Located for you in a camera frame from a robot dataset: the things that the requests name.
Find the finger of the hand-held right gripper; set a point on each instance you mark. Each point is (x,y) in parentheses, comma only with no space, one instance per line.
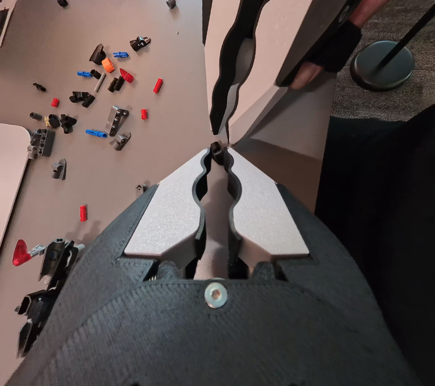
(282,29)
(221,18)

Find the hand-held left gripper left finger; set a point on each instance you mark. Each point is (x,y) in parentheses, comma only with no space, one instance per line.
(166,219)

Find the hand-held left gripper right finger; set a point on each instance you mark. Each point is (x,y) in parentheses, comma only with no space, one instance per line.
(268,219)

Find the small black lego connector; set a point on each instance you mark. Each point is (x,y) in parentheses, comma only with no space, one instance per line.
(217,153)

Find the pile of lego pieces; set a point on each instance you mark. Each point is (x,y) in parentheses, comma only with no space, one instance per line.
(115,119)

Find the black red lego subassembly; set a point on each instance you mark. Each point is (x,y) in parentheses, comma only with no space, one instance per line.
(51,256)

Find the black floor stand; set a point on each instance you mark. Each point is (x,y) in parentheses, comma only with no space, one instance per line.
(380,66)

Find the person's black clothing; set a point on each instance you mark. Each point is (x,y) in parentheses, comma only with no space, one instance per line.
(380,222)

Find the white metal book stand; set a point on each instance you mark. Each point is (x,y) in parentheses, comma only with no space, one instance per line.
(12,171)

